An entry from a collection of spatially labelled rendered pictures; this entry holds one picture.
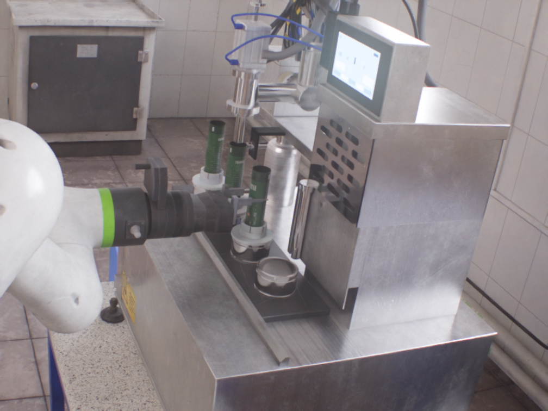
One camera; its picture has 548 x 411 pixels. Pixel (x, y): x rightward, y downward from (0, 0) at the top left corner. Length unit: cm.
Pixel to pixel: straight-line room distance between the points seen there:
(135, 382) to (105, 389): 6
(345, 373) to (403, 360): 10
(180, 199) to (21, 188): 60
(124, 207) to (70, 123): 312
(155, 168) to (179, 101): 397
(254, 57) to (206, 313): 42
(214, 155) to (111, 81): 282
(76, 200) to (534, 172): 201
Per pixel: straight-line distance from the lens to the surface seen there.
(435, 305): 124
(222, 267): 125
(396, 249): 113
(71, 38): 412
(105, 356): 150
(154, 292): 129
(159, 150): 456
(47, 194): 63
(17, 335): 285
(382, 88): 100
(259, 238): 126
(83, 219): 113
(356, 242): 108
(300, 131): 135
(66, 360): 149
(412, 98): 102
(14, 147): 63
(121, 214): 115
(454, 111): 115
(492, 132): 113
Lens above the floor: 165
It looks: 25 degrees down
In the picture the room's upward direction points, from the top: 9 degrees clockwise
